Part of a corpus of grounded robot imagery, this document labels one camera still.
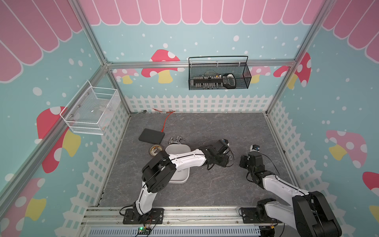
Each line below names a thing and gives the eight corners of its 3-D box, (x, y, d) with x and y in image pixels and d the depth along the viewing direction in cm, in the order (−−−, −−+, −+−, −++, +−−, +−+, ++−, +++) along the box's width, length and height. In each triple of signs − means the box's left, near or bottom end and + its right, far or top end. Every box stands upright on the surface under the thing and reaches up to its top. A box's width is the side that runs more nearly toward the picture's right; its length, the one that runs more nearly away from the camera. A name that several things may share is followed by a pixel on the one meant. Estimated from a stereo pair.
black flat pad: (138, 140, 106) (138, 138, 105) (145, 129, 113) (144, 127, 111) (160, 145, 104) (159, 143, 102) (165, 133, 110) (164, 132, 109)
